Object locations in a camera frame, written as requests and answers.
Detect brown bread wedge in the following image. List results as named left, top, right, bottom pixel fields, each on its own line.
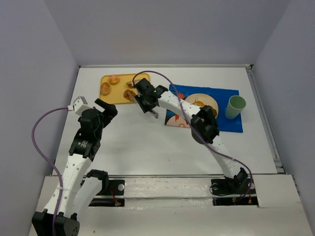
left=126, top=80, right=134, bottom=88

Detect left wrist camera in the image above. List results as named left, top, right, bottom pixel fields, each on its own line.
left=67, top=96, right=91, bottom=117

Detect beige patterned plate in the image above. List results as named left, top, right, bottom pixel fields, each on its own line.
left=185, top=93, right=219, bottom=115

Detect green plastic cup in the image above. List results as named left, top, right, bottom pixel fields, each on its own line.
left=225, top=95, right=246, bottom=119

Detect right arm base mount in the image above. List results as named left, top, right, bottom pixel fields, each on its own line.
left=209, top=178, right=258, bottom=207

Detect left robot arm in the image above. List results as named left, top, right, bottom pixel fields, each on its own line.
left=31, top=96, right=118, bottom=236

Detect yellow plastic tray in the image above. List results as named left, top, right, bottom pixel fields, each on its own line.
left=99, top=74, right=137, bottom=104

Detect purple cable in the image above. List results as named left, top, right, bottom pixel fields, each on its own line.
left=131, top=70, right=254, bottom=205
left=31, top=107, right=72, bottom=236

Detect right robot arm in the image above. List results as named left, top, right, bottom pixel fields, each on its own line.
left=131, top=78, right=252, bottom=196

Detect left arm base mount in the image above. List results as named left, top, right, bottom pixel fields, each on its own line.
left=86, top=170, right=125, bottom=207

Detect small brown bread roll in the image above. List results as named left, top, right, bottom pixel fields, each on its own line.
left=123, top=89, right=136, bottom=102

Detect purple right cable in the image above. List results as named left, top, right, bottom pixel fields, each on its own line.
left=131, top=70, right=254, bottom=205

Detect sugared round bun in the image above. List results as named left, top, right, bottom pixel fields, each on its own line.
left=100, top=82, right=111, bottom=95

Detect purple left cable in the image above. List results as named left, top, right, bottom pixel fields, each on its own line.
left=31, top=107, right=72, bottom=236

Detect brown chocolate croissant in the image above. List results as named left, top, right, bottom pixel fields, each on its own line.
left=210, top=106, right=218, bottom=118

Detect metal serving tongs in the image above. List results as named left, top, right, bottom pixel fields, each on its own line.
left=135, top=94, right=158, bottom=118

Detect blue printed placemat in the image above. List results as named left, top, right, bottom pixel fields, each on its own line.
left=175, top=85, right=243, bottom=133

